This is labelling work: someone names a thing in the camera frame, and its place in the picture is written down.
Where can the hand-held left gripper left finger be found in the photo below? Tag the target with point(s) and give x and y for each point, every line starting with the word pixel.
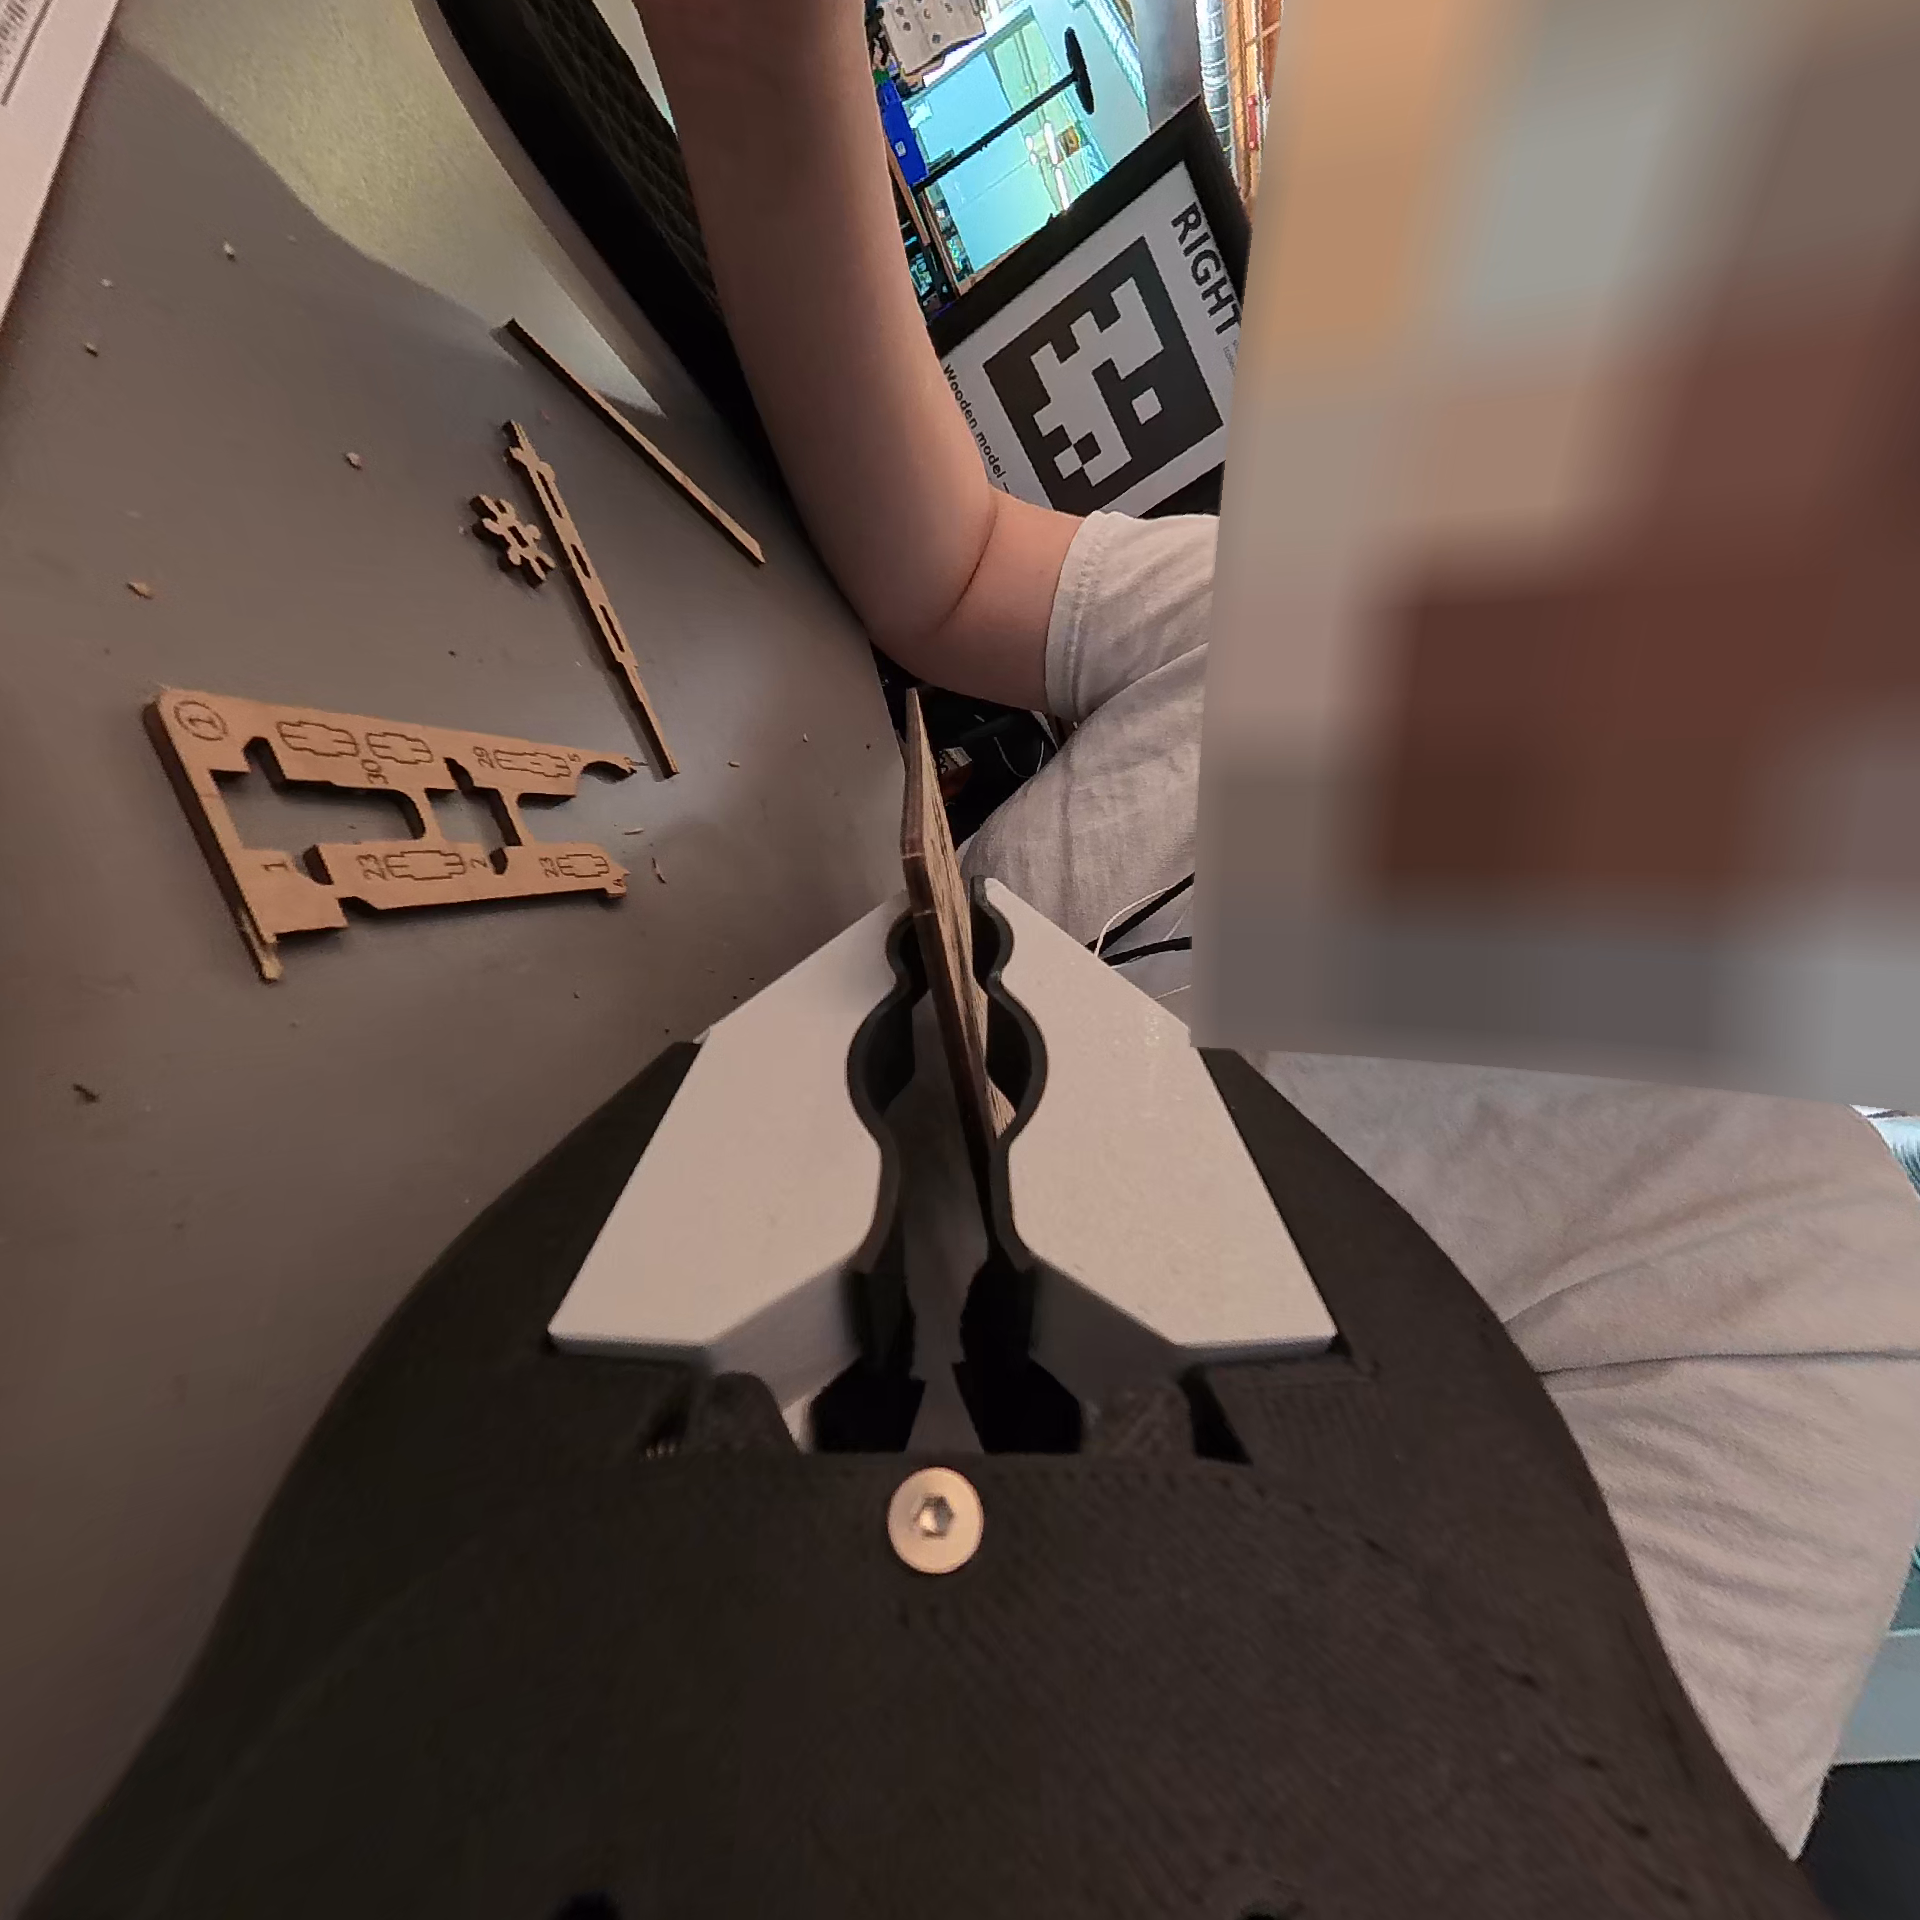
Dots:
pixel 721 1202

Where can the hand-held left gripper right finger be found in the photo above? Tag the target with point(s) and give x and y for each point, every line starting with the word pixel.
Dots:
pixel 1154 1202

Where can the perforated wooden parts sheet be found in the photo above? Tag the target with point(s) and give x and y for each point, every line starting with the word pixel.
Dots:
pixel 938 885

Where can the person's right forearm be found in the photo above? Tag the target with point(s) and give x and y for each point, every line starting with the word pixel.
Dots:
pixel 840 375

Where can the slotted wooden strip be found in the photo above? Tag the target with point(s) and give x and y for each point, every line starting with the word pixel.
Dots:
pixel 592 593

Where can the small wooden gear piece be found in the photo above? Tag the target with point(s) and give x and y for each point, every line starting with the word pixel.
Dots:
pixel 513 538

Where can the thin wooden stick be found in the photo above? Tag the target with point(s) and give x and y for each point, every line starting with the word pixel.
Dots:
pixel 644 438

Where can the framed printed marker sign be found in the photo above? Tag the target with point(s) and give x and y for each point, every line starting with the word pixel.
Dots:
pixel 1102 359

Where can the black mesh wrist rest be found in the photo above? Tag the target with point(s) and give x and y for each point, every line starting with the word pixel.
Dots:
pixel 600 166

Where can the instruction booklet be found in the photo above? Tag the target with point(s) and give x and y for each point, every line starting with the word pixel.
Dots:
pixel 37 119

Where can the wooden parts frame offcut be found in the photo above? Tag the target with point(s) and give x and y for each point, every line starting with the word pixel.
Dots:
pixel 345 751

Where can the silver ventilation duct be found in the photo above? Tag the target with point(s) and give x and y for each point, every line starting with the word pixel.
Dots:
pixel 1230 90

